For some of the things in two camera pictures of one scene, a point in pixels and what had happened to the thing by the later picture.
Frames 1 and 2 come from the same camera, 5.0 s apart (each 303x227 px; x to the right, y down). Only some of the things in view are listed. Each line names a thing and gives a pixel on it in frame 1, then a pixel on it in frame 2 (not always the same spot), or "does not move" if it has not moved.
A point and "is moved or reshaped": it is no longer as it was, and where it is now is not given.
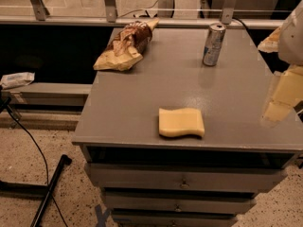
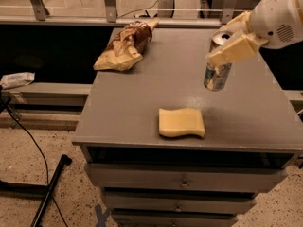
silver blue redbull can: [215, 39] is moved or reshaped
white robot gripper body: [292, 39] → [275, 19]
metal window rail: [124, 19] does not move
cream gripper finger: [272, 43] → [239, 25]
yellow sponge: [180, 122] does not move
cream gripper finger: [287, 89] → [241, 48]
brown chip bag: [128, 46] does not move
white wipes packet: [17, 79] does not move
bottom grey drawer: [173, 220] does not move
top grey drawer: [185, 176] does not move
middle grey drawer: [178, 201] does not move
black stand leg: [64, 160] does not move
